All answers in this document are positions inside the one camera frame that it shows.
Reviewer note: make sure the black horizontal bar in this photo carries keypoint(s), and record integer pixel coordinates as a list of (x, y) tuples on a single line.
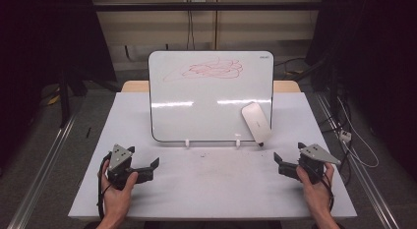
[(203, 6)]

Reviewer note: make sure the white whiteboard eraser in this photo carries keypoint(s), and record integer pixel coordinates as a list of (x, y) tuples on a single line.
[(256, 122)]

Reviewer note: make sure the aluminium floor rail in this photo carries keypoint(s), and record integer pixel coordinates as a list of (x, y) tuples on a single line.
[(370, 189), (42, 176)]

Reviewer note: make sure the black metal stand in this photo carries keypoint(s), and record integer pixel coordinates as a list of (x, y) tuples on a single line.
[(64, 104), (332, 85)]

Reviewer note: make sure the black curtain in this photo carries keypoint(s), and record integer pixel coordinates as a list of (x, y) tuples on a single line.
[(39, 42), (377, 42)]

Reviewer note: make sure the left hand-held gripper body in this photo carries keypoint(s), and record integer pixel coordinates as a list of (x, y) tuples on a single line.
[(119, 163)]

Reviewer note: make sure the person's left hand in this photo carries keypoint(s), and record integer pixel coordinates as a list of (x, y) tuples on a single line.
[(116, 199)]

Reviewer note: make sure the person's right hand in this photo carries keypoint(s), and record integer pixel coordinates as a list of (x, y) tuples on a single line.
[(316, 194)]

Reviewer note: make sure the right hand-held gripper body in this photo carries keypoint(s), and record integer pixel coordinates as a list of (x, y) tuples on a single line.
[(313, 161)]

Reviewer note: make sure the white power strip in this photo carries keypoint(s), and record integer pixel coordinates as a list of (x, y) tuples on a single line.
[(345, 136)]

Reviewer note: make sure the white whiteboard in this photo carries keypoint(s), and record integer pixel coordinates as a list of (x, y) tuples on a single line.
[(203, 121)]

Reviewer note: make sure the small black floor item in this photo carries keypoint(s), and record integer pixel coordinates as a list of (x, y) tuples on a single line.
[(88, 132)]

